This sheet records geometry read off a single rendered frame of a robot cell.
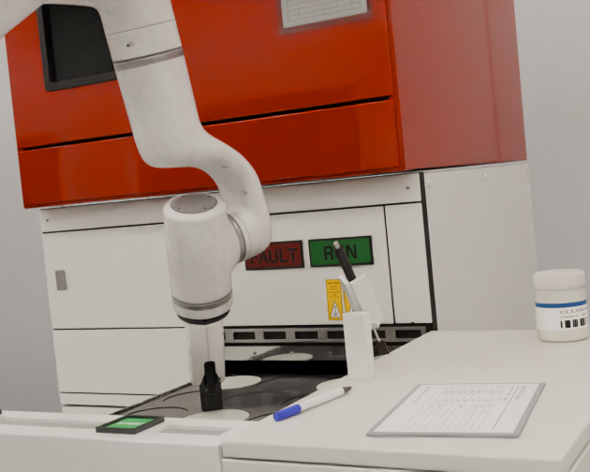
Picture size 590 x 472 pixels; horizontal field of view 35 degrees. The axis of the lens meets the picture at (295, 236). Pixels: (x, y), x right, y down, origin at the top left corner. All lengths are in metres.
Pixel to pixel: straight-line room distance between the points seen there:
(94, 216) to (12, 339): 2.39
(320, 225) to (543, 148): 1.49
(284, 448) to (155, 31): 0.54
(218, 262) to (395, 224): 0.39
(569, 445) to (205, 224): 0.55
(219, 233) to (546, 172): 1.87
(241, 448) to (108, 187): 0.89
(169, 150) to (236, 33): 0.45
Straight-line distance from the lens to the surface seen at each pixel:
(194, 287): 1.24
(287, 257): 1.61
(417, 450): 0.88
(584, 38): 2.96
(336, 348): 1.58
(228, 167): 1.24
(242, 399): 1.45
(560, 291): 1.34
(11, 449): 1.17
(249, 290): 1.66
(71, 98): 1.81
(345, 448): 0.91
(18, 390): 4.24
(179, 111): 1.19
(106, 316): 1.86
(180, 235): 1.21
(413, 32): 1.56
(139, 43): 1.18
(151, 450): 1.03
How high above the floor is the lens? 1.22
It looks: 3 degrees down
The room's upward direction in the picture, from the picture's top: 6 degrees counter-clockwise
